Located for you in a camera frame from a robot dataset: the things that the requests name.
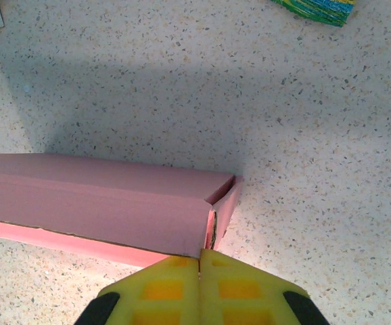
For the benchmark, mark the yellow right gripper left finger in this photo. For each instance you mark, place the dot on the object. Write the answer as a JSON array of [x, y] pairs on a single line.
[[161, 298]]

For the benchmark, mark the pink paper box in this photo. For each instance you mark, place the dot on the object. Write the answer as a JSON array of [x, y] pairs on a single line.
[[97, 203]]

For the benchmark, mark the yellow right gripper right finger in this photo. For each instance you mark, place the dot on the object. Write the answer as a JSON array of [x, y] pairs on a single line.
[[243, 294]]

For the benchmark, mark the green Fox's candy bag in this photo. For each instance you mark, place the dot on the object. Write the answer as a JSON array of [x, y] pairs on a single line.
[[317, 10]]

